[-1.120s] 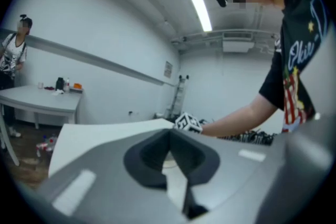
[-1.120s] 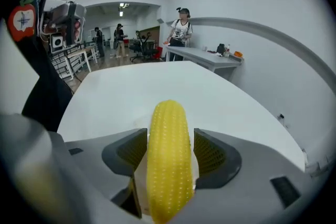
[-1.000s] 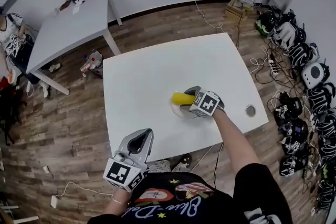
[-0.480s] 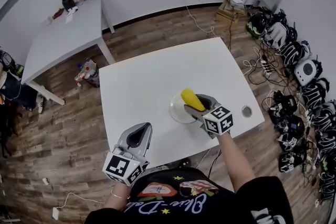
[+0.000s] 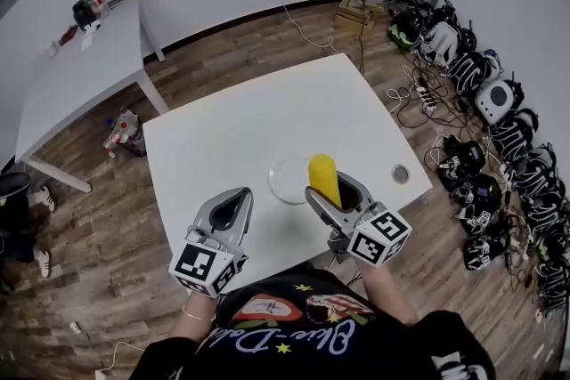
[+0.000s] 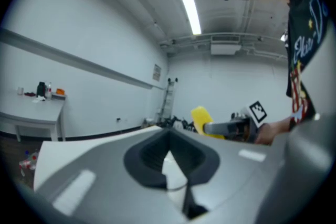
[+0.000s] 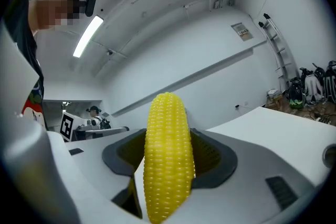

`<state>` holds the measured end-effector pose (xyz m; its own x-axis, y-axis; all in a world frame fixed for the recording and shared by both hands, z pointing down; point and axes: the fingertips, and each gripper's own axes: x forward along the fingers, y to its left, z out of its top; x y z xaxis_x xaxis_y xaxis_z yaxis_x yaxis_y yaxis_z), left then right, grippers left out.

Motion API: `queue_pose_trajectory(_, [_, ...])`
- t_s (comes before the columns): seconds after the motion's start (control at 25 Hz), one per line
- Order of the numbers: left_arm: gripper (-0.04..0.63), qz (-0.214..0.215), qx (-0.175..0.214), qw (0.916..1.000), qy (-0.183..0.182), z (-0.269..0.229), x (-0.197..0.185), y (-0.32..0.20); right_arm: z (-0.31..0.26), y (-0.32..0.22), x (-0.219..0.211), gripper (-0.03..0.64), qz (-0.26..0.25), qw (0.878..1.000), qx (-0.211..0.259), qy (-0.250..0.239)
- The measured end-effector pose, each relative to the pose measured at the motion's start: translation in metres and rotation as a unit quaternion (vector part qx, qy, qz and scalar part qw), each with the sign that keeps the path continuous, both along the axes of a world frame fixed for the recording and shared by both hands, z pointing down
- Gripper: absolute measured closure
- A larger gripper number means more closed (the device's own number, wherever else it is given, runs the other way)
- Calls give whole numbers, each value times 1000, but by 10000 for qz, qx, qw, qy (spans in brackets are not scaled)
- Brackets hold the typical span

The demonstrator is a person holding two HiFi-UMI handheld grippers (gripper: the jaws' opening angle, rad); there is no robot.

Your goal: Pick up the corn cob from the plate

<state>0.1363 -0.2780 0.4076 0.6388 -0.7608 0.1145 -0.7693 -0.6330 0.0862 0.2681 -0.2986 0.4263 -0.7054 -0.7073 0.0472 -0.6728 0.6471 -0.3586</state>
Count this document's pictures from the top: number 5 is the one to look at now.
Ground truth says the clear glass plate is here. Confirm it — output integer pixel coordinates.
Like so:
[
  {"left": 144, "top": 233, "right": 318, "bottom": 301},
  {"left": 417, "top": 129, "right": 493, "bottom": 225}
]
[{"left": 267, "top": 156, "right": 314, "bottom": 206}]

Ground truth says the grey side table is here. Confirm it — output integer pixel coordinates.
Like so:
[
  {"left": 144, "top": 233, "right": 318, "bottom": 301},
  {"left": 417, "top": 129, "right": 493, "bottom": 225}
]
[{"left": 14, "top": 0, "right": 171, "bottom": 194}]

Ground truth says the clear trash bag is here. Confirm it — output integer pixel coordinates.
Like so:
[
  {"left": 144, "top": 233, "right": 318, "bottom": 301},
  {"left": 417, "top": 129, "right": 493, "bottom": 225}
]
[{"left": 102, "top": 107, "right": 148, "bottom": 159}]

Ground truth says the thin silver bracelet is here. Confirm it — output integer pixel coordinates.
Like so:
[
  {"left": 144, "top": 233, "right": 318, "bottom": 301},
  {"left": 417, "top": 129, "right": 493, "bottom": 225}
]
[{"left": 181, "top": 304, "right": 214, "bottom": 321}]

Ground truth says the black pot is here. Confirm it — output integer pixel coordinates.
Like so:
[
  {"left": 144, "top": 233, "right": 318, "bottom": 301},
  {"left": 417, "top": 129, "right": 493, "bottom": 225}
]
[{"left": 72, "top": 0, "right": 98, "bottom": 30}]

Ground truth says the cardboard box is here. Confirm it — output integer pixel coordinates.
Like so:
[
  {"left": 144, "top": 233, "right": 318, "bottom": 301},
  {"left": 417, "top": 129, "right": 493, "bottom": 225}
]
[{"left": 334, "top": 0, "right": 384, "bottom": 31}]

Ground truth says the person's black printed t-shirt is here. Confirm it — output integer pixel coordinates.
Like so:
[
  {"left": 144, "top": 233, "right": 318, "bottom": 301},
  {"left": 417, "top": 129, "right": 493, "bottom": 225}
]
[{"left": 136, "top": 266, "right": 496, "bottom": 380}]

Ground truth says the white paper sheet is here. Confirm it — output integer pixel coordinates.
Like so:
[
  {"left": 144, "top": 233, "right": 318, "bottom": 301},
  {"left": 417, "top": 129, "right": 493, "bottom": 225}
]
[{"left": 80, "top": 22, "right": 102, "bottom": 51}]

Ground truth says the person's right forearm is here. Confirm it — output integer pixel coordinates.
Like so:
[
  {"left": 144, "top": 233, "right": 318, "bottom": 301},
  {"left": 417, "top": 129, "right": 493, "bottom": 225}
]
[{"left": 361, "top": 263, "right": 420, "bottom": 327}]

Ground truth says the person's left forearm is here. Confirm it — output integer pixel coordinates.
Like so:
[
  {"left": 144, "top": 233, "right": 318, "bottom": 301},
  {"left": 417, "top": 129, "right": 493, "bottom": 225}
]
[{"left": 170, "top": 292, "right": 220, "bottom": 344}]

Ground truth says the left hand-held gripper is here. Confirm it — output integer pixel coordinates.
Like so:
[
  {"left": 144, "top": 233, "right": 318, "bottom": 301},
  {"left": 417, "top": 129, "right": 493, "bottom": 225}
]
[{"left": 168, "top": 186, "right": 255, "bottom": 298}]

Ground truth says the white charger with cable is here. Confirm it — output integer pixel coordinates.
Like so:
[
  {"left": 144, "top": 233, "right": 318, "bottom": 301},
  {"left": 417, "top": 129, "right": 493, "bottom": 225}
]
[{"left": 94, "top": 339, "right": 147, "bottom": 380}]

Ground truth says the long white cable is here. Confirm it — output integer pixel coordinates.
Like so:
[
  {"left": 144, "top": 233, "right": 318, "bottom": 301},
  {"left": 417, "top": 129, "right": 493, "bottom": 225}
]
[{"left": 281, "top": 0, "right": 336, "bottom": 57}]

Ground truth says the pile of black headsets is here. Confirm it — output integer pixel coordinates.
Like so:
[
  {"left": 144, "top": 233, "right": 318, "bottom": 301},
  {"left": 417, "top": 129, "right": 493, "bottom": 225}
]
[{"left": 386, "top": 0, "right": 570, "bottom": 319}]

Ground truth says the yellow corn cob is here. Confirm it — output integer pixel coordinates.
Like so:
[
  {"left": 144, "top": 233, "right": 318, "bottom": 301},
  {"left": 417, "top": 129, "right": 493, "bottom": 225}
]
[{"left": 308, "top": 153, "right": 344, "bottom": 210}]

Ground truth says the white power strip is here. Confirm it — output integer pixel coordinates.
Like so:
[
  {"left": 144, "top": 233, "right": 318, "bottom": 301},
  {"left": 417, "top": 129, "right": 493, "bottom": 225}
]
[{"left": 413, "top": 85, "right": 438, "bottom": 111}]

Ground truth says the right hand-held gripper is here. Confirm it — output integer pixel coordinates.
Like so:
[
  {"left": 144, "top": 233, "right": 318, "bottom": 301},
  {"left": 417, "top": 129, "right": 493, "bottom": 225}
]
[{"left": 304, "top": 171, "right": 413, "bottom": 269}]

